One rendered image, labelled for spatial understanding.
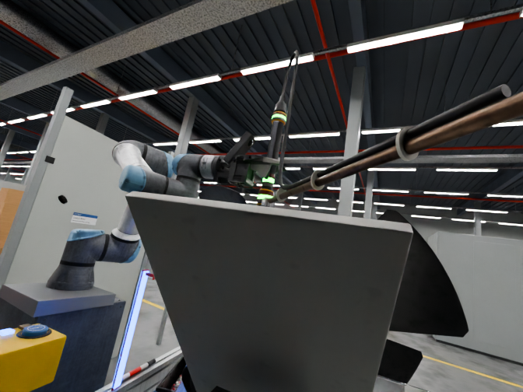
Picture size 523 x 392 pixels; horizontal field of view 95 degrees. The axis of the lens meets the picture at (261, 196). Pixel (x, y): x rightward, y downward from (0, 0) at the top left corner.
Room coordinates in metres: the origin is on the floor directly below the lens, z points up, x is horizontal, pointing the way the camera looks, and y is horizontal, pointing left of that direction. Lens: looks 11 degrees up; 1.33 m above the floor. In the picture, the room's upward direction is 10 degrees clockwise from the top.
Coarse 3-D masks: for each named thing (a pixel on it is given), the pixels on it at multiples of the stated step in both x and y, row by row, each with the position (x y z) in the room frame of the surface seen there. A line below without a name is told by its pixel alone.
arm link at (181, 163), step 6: (180, 156) 0.74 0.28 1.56; (186, 156) 0.73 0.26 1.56; (192, 156) 0.72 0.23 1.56; (198, 156) 0.71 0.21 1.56; (174, 162) 0.74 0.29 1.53; (180, 162) 0.73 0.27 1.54; (186, 162) 0.72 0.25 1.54; (192, 162) 0.71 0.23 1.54; (198, 162) 0.70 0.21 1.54; (174, 168) 0.74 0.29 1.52; (180, 168) 0.73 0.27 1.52; (186, 168) 0.72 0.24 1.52; (192, 168) 0.72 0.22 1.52; (198, 168) 0.71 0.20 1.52; (180, 174) 0.72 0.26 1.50; (186, 174) 0.72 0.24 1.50; (192, 174) 0.72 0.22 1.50; (198, 174) 0.72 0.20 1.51
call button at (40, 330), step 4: (40, 324) 0.57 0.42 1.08; (24, 328) 0.55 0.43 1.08; (28, 328) 0.55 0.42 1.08; (32, 328) 0.55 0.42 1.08; (36, 328) 0.55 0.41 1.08; (40, 328) 0.56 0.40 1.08; (44, 328) 0.56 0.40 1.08; (24, 332) 0.54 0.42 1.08; (28, 332) 0.54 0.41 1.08; (32, 332) 0.54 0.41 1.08; (36, 332) 0.54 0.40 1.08; (40, 332) 0.55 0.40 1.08; (44, 332) 0.56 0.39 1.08; (28, 336) 0.54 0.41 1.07; (32, 336) 0.54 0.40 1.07
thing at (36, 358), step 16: (0, 336) 0.52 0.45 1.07; (16, 336) 0.53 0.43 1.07; (48, 336) 0.55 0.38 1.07; (64, 336) 0.57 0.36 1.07; (0, 352) 0.47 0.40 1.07; (16, 352) 0.49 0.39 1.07; (32, 352) 0.52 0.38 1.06; (48, 352) 0.54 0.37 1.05; (0, 368) 0.48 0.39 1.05; (16, 368) 0.50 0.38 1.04; (32, 368) 0.52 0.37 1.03; (48, 368) 0.55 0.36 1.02; (0, 384) 0.48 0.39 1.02; (16, 384) 0.51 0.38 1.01; (32, 384) 0.53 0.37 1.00
